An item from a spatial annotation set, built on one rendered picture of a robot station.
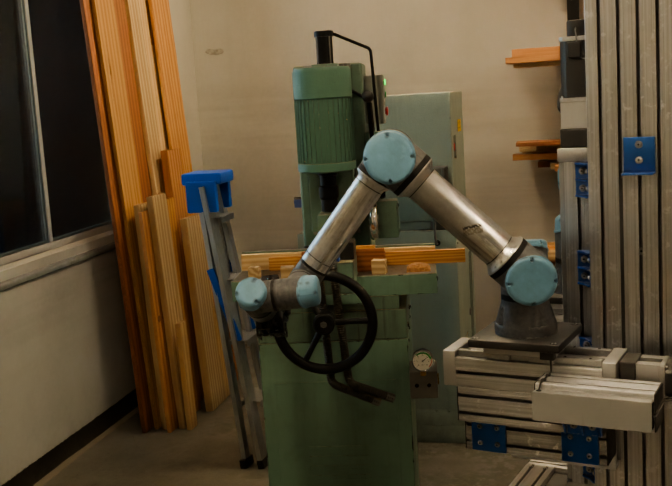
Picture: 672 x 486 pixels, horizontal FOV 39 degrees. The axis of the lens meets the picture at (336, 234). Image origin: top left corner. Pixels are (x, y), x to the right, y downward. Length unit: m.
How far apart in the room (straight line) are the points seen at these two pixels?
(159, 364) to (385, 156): 2.33
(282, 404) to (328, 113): 0.87
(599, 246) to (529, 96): 2.76
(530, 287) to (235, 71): 3.51
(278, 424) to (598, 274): 1.06
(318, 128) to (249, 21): 2.67
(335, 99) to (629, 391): 1.19
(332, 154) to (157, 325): 1.66
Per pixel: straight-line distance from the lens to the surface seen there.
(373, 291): 2.76
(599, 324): 2.48
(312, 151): 2.80
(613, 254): 2.43
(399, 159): 2.12
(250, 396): 3.76
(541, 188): 5.16
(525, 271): 2.16
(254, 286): 2.22
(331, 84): 2.79
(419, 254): 2.89
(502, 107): 5.14
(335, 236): 2.31
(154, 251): 4.19
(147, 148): 4.52
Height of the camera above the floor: 1.42
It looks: 8 degrees down
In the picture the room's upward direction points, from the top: 4 degrees counter-clockwise
